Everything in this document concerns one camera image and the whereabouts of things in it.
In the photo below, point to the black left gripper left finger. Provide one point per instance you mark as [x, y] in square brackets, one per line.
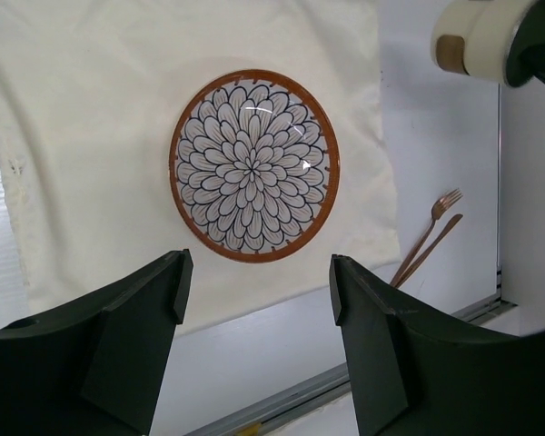
[95, 365]

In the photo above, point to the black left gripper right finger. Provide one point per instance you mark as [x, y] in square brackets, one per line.
[415, 370]

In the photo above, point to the steel cup with cork base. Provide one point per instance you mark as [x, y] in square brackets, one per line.
[477, 39]

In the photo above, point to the copper knife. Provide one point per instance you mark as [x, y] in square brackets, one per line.
[454, 220]

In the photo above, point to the floral plate with orange rim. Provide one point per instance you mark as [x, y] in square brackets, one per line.
[254, 166]

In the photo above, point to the cream cloth napkin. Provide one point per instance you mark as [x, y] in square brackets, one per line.
[90, 93]

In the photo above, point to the aluminium front rail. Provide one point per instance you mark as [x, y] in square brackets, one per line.
[288, 406]

